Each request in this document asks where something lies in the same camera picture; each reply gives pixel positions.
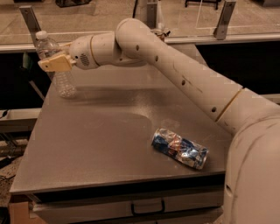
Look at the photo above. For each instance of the clear plastic water bottle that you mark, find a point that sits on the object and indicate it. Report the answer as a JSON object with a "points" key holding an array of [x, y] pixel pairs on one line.
{"points": [[46, 47]]}

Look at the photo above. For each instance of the orange soda can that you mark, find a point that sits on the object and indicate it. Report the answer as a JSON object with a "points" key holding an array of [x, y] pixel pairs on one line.
{"points": [[161, 34]]}

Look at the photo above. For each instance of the right metal bracket post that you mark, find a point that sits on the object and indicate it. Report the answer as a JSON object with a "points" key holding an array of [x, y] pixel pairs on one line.
{"points": [[221, 29]]}

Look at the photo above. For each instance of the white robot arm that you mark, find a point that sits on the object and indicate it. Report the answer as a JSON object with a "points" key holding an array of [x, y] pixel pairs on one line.
{"points": [[252, 185]]}

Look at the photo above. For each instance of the left metal bracket post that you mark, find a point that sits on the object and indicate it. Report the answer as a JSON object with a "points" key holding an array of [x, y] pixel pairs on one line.
{"points": [[30, 21]]}

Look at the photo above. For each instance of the black drawer handle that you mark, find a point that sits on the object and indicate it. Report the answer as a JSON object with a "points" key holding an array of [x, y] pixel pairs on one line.
{"points": [[147, 207]]}

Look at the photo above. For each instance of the blue silver energy drink can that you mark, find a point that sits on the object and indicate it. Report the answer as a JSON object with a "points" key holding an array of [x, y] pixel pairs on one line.
{"points": [[180, 149]]}

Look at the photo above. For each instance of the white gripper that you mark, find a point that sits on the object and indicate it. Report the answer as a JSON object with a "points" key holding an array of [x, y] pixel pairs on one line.
{"points": [[80, 52]]}

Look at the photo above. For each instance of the metal bracket post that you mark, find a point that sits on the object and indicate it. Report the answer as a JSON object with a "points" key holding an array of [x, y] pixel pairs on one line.
{"points": [[146, 11], [30, 21], [221, 29]]}

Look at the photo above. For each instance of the grey drawer front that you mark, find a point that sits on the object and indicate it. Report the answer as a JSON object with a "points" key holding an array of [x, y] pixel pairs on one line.
{"points": [[195, 207]]}

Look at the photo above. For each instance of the middle metal bracket post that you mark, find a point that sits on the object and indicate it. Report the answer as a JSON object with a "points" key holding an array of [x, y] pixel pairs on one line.
{"points": [[146, 11]]}

